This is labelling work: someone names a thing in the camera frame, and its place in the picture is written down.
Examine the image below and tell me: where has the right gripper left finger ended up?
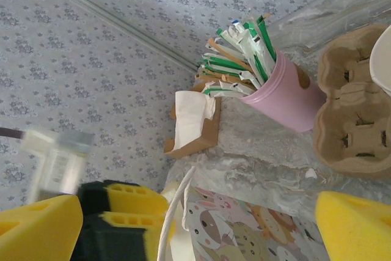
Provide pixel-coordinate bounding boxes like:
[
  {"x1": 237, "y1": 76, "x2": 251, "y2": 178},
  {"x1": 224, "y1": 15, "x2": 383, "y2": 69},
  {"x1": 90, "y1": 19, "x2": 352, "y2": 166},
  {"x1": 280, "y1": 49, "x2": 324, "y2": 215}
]
[{"x1": 0, "y1": 195, "x2": 84, "y2": 261}]

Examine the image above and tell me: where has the white napkin stack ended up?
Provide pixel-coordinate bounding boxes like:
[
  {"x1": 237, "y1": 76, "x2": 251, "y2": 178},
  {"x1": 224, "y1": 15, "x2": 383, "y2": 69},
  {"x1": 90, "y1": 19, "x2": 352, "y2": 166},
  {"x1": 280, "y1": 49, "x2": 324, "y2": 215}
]
[{"x1": 173, "y1": 89, "x2": 218, "y2": 152}]

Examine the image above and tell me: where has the white paper cup stack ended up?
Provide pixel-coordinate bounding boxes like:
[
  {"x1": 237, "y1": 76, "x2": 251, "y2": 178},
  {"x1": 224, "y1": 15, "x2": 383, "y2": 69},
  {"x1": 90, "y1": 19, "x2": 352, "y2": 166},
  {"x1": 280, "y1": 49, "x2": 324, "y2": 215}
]
[{"x1": 368, "y1": 25, "x2": 391, "y2": 97}]

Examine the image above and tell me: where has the pink plastic cup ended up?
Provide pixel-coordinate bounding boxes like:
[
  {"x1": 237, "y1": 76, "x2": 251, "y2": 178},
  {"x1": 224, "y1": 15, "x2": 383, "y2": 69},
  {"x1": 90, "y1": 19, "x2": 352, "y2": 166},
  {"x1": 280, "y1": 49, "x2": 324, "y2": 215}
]
[{"x1": 239, "y1": 50, "x2": 326, "y2": 133}]

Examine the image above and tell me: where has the brown cardboard tray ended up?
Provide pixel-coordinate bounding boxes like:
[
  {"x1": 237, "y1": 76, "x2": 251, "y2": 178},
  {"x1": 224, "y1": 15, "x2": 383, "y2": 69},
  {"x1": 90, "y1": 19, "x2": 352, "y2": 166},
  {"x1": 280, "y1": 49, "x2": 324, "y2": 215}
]
[{"x1": 163, "y1": 80, "x2": 223, "y2": 160}]

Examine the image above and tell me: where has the brown pulp cup carrier stack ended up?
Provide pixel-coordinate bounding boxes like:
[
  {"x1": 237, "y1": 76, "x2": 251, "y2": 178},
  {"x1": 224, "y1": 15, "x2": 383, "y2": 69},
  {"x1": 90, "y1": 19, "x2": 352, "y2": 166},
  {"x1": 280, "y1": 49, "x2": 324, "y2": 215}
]
[{"x1": 313, "y1": 24, "x2": 391, "y2": 178}]

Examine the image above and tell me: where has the brown paper wrapped straw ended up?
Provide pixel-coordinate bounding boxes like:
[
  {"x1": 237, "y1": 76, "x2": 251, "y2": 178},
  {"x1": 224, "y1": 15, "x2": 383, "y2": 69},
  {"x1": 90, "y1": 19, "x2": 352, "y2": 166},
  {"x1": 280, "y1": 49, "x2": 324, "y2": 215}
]
[{"x1": 206, "y1": 37, "x2": 254, "y2": 72}]

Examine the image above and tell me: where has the white wrapped straw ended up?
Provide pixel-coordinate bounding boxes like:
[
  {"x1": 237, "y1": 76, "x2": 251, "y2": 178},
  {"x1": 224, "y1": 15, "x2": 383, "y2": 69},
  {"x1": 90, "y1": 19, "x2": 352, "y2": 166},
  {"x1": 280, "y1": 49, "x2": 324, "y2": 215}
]
[{"x1": 230, "y1": 19, "x2": 268, "y2": 72}]

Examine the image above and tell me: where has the green striped wrapped straw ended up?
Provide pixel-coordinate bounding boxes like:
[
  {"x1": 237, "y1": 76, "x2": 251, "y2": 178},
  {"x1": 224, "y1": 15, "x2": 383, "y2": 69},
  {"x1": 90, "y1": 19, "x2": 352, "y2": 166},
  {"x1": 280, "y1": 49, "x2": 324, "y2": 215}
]
[
  {"x1": 257, "y1": 13, "x2": 278, "y2": 63},
  {"x1": 201, "y1": 86, "x2": 245, "y2": 98}
]

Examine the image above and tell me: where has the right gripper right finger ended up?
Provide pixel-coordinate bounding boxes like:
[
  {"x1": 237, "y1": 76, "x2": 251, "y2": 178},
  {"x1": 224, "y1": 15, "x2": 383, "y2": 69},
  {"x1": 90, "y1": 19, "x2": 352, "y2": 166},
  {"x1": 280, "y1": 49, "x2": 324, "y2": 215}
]
[{"x1": 314, "y1": 190, "x2": 391, "y2": 261}]

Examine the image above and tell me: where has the white cartoon print paper bag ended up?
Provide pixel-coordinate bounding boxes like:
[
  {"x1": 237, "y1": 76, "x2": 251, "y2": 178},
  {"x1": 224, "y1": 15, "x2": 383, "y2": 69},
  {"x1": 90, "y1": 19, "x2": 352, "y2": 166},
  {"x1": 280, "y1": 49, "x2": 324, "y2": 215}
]
[{"x1": 155, "y1": 165, "x2": 335, "y2": 261}]

